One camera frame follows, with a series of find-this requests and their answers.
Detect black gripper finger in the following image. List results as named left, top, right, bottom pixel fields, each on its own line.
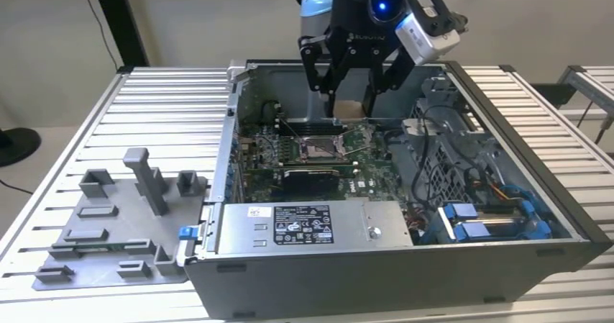
left=362, top=47, right=418, bottom=118
left=297, top=34, right=355, bottom=119

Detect square silver CPU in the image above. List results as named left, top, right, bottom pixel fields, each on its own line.
left=334, top=99, right=366, bottom=119

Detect CPU socket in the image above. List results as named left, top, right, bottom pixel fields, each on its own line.
left=297, top=135, right=350, bottom=164

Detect thin metal locking lever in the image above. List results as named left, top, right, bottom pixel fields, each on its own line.
left=279, top=117, right=303, bottom=139
left=343, top=124, right=383, bottom=155

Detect grey metal disk cage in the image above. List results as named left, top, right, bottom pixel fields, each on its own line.
left=387, top=96, right=529, bottom=211

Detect installed RAM stick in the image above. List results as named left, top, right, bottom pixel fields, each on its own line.
left=281, top=161, right=361, bottom=170

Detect green motherboard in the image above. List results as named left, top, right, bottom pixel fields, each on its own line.
left=238, top=119, right=418, bottom=204

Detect black graphics card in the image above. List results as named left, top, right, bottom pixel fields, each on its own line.
left=278, top=168, right=346, bottom=195

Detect hard disk in blue carrier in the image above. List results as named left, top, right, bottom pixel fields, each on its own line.
left=438, top=201, right=534, bottom=222
left=449, top=219, right=551, bottom=245

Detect silver power supply unit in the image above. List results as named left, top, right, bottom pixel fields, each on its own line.
left=214, top=199, right=415, bottom=256

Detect grey plastic parts rack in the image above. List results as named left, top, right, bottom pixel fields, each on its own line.
left=31, top=147, right=212, bottom=291

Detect black open PC case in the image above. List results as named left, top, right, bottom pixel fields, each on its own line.
left=176, top=58, right=614, bottom=320

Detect black round monitor stand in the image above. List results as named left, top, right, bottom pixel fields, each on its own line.
left=0, top=127, right=43, bottom=168

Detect green RAM stick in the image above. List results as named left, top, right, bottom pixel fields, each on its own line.
left=51, top=242, right=148, bottom=251

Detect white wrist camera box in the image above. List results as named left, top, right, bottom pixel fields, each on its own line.
left=394, top=0, right=462, bottom=66

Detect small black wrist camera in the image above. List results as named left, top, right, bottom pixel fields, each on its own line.
left=445, top=10, right=469, bottom=35

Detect black looping wire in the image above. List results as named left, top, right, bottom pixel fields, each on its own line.
left=411, top=104, right=481, bottom=204

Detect orange yellow power wires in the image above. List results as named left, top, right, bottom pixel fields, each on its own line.
left=471, top=180, right=510, bottom=202

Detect blue data wire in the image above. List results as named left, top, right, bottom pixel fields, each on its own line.
left=497, top=183, right=534, bottom=202

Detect black upright frame post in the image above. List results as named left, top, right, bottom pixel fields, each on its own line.
left=94, top=0, right=151, bottom=68

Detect aluminium side table frame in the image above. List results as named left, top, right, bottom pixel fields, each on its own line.
left=558, top=64, right=614, bottom=122

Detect black floor cable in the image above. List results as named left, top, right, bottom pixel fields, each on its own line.
left=0, top=178, right=36, bottom=196

